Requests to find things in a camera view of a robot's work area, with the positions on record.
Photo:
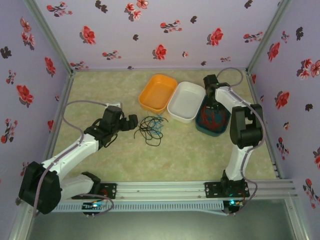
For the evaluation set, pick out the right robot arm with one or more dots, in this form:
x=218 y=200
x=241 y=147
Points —
x=237 y=160

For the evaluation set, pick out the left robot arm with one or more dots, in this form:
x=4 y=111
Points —
x=72 y=152

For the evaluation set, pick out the dark green plastic tub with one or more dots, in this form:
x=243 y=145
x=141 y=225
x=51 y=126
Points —
x=212 y=133

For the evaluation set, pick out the white plastic tub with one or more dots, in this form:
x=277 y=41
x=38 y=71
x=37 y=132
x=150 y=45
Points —
x=185 y=102

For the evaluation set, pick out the orange plastic tub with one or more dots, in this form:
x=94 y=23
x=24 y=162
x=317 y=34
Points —
x=157 y=95

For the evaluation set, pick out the black mounting plate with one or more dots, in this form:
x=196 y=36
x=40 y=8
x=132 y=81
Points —
x=110 y=191
x=212 y=191

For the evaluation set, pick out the controller board with LED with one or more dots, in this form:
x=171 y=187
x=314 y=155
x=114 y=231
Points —
x=233 y=205
x=93 y=206

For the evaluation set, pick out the grey metal panel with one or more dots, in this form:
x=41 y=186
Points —
x=160 y=225

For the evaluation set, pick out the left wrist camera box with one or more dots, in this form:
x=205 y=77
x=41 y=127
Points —
x=116 y=105

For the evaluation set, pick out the aluminium side rail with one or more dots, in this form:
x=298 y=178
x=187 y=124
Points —
x=253 y=87
x=65 y=100

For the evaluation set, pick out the aluminium wall base strip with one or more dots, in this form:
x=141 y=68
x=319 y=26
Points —
x=112 y=70

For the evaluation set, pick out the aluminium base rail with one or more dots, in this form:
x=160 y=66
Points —
x=160 y=190

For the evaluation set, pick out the aluminium corner post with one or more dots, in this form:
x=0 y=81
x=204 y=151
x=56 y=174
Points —
x=51 y=37
x=267 y=37

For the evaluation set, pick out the aluminium frame post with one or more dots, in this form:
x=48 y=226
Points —
x=20 y=225
x=298 y=220

